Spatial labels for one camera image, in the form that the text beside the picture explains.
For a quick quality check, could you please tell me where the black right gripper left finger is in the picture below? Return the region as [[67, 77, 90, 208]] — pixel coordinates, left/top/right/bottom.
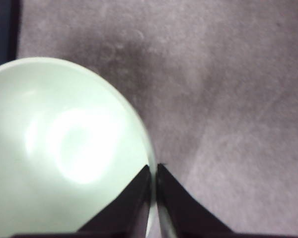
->
[[77, 165, 151, 238]]

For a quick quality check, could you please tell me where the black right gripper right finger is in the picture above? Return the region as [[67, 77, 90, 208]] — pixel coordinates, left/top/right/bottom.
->
[[156, 164, 258, 238]]

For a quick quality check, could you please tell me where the pale green bowl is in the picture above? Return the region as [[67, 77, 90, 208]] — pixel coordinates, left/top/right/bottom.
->
[[0, 57, 156, 238]]

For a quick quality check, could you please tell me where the dark teal tray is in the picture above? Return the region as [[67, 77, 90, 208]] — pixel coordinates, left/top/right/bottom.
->
[[0, 0, 18, 65]]

